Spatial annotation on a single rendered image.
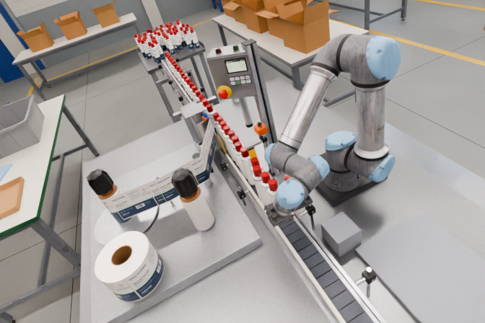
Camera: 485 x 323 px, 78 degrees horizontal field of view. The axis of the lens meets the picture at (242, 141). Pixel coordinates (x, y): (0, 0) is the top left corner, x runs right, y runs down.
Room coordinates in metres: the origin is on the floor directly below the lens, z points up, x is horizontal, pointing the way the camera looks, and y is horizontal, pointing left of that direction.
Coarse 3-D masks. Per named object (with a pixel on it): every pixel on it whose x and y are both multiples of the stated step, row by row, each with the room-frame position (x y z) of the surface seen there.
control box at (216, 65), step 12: (228, 48) 1.15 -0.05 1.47; (240, 48) 1.11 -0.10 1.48; (216, 60) 1.10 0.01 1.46; (216, 72) 1.11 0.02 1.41; (240, 72) 1.07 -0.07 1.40; (216, 84) 1.11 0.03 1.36; (228, 84) 1.09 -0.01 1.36; (252, 84) 1.06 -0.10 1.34; (228, 96) 1.10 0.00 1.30; (240, 96) 1.08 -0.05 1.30; (252, 96) 1.07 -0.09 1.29
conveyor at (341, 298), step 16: (256, 192) 0.95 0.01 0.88; (288, 224) 0.73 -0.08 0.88; (288, 240) 0.66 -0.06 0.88; (304, 240) 0.64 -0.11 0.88; (304, 256) 0.58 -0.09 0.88; (320, 256) 0.57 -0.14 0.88; (320, 272) 0.51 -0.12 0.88; (336, 288) 0.45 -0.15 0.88; (336, 304) 0.40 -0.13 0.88; (352, 304) 0.39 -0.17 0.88; (352, 320) 0.35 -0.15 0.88; (368, 320) 0.34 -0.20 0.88
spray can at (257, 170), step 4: (256, 168) 0.87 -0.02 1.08; (260, 168) 0.87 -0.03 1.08; (256, 172) 0.86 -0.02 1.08; (260, 172) 0.86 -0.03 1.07; (256, 176) 0.86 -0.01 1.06; (260, 176) 0.86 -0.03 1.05; (256, 180) 0.86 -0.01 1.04; (260, 180) 0.85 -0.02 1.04; (256, 184) 0.86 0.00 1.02; (260, 184) 0.85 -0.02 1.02; (256, 188) 0.87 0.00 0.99; (260, 188) 0.85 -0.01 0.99; (260, 192) 0.85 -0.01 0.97; (260, 196) 0.86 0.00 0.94; (264, 200) 0.85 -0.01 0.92; (264, 204) 0.85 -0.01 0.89
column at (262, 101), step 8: (248, 40) 1.09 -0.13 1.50; (248, 48) 1.06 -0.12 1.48; (256, 48) 1.07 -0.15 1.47; (248, 56) 1.06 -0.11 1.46; (256, 56) 1.06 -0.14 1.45; (256, 64) 1.07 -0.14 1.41; (256, 72) 1.07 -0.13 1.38; (256, 80) 1.06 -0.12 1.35; (264, 80) 1.07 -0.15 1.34; (256, 88) 1.06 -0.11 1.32; (264, 88) 1.06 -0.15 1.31; (256, 96) 1.07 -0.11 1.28; (264, 96) 1.06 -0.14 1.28; (256, 104) 1.09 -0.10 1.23; (264, 104) 1.07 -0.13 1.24; (264, 112) 1.06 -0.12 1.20; (264, 120) 1.06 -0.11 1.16; (272, 120) 1.07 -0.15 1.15; (272, 128) 1.06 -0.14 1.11; (272, 136) 1.07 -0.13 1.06
